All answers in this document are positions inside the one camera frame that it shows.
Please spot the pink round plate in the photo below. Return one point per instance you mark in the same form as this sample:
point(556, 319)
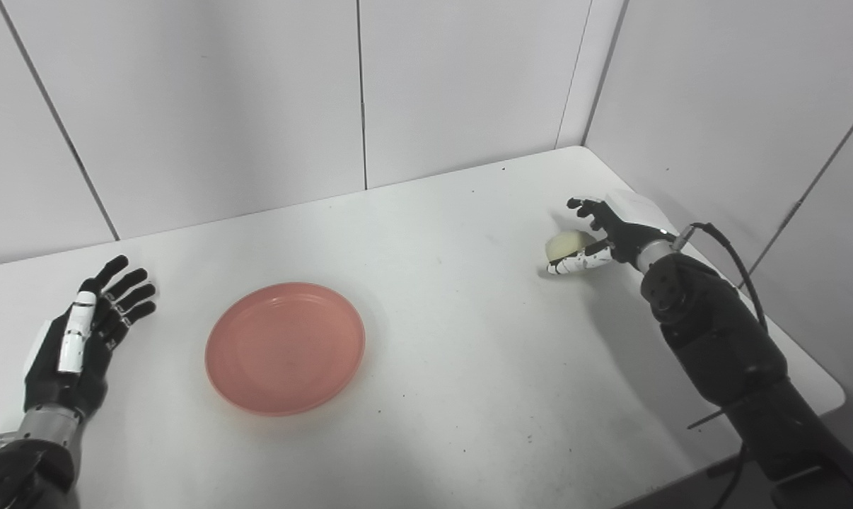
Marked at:
point(285, 348)

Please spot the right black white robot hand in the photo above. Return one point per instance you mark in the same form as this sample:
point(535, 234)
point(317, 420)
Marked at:
point(628, 230)

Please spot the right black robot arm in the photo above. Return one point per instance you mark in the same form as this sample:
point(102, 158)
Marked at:
point(730, 353)

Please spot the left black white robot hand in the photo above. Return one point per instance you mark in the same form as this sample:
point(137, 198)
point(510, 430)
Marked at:
point(90, 367)

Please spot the cream steamed bun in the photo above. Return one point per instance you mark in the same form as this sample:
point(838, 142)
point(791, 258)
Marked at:
point(566, 245)

